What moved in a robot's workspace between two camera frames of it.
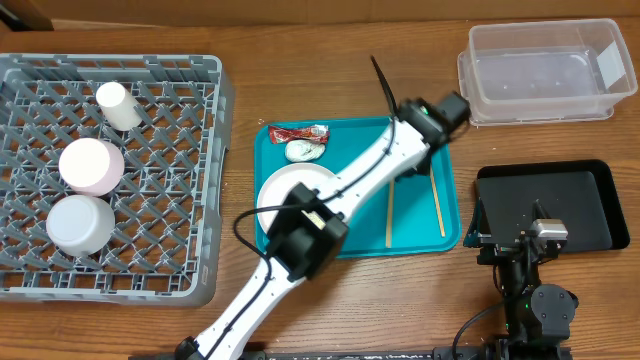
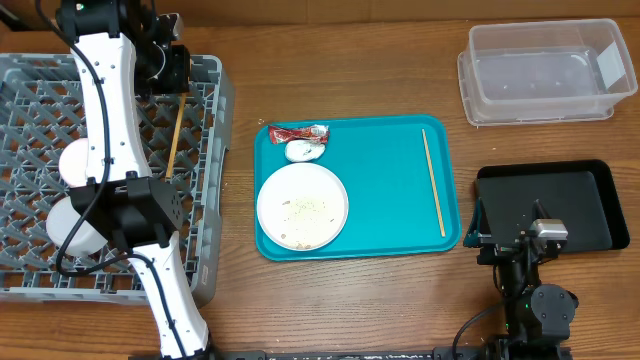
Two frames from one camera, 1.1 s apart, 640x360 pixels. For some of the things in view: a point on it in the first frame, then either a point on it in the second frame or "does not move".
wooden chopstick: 439,216 does not move
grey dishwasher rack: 167,248 does not move
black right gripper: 496,253 does not move
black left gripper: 423,164 → 176,83
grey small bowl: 80,225 does not move
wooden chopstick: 390,214 → 176,136
